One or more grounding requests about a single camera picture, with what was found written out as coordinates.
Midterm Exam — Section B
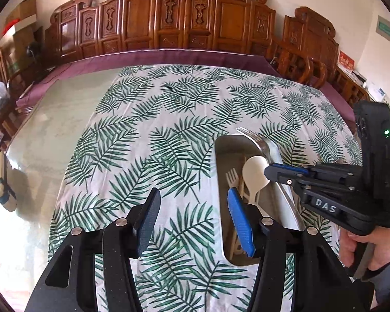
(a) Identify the long purple sofa cushion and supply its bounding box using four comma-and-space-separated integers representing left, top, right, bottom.
16, 49, 282, 112

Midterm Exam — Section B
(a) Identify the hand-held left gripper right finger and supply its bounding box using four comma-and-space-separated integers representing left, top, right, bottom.
227, 187, 366, 312

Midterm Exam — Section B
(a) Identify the beige plastic spoon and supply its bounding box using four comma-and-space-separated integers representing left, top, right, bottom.
241, 155, 274, 209

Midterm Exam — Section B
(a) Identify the green wall sign panel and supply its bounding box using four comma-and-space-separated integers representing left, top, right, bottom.
375, 15, 390, 45

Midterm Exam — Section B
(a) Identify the brown cardboard box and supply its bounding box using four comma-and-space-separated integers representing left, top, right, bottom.
6, 0, 38, 24

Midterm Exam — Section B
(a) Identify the beige plastic fork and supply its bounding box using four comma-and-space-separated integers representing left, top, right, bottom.
225, 168, 246, 203

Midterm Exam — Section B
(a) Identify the rectangular metal container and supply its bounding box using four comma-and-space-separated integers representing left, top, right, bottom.
213, 133, 308, 266

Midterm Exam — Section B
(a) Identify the carved wooden sofa bench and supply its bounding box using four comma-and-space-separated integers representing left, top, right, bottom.
44, 0, 313, 82

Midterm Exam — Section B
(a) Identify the black standing fan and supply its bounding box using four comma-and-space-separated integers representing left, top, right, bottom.
25, 40, 42, 60

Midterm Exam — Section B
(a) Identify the person's right hand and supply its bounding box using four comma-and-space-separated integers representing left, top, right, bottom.
339, 224, 390, 277

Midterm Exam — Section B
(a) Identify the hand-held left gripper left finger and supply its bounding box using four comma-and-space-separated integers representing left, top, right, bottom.
25, 187, 162, 312

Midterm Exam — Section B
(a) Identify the leaf-print tablecloth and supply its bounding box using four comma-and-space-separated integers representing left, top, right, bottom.
48, 64, 365, 312

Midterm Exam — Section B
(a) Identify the metal fork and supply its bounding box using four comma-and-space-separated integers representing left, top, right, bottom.
236, 126, 275, 167

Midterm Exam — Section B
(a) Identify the tissue box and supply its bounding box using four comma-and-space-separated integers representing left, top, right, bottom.
350, 69, 368, 87

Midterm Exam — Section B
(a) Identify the beige box with blue band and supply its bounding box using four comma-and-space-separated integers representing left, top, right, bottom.
0, 152, 18, 212

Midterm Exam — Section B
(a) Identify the carved wooden armchair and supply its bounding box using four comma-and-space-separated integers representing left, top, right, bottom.
267, 6, 372, 105

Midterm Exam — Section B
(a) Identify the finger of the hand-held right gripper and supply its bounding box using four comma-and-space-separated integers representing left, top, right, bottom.
264, 163, 312, 178
276, 172, 313, 190

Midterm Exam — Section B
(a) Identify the white wall panel box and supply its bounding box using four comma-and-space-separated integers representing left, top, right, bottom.
368, 82, 390, 125

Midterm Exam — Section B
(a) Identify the metal spoon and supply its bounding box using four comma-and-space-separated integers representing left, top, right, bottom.
263, 134, 306, 232

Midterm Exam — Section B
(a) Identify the square purple armchair cushion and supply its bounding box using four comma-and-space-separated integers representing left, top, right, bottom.
311, 81, 359, 128

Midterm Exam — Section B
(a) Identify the red desk calendar card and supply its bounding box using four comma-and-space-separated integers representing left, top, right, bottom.
337, 51, 357, 71

